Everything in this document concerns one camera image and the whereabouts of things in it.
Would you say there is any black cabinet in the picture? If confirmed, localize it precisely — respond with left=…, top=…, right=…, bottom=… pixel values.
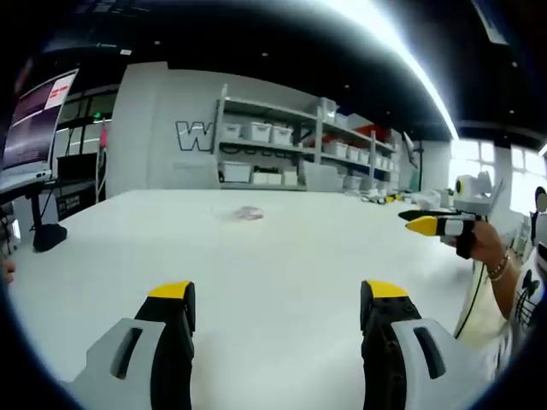
left=56, top=152, right=98, bottom=211

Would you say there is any computer monitor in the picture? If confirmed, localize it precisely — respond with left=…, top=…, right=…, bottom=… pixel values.
left=0, top=67, right=81, bottom=183

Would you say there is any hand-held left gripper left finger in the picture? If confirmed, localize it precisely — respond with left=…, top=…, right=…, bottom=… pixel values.
left=58, top=280, right=197, bottom=410

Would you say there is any clear resealable bag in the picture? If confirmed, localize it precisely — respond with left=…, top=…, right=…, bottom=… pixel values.
left=221, top=205, right=267, bottom=224

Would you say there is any black monitor stand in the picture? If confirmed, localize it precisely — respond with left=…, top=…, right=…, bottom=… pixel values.
left=23, top=179, right=68, bottom=254

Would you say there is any grey metal shelf rack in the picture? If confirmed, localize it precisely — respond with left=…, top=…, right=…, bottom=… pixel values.
left=215, top=83, right=403, bottom=194

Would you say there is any person's white printed shirt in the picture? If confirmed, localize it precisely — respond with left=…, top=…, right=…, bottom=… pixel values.
left=477, top=243, right=547, bottom=384

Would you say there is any person's right hand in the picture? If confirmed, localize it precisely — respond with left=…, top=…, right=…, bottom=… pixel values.
left=454, top=220, right=510, bottom=275

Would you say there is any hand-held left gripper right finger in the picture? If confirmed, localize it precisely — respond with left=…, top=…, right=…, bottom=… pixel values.
left=359, top=279, right=493, bottom=410

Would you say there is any row of white storage bins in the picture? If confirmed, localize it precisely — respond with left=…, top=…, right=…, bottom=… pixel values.
left=220, top=120, right=401, bottom=191

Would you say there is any black tripod stand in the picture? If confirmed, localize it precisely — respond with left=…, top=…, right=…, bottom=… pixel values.
left=403, top=131, right=425, bottom=194

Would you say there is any beaded bracelet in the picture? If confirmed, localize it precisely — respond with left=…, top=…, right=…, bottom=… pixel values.
left=486, top=252, right=512, bottom=282

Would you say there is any ceiling light strip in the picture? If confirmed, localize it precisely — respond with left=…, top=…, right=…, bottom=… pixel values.
left=370, top=0, right=462, bottom=140

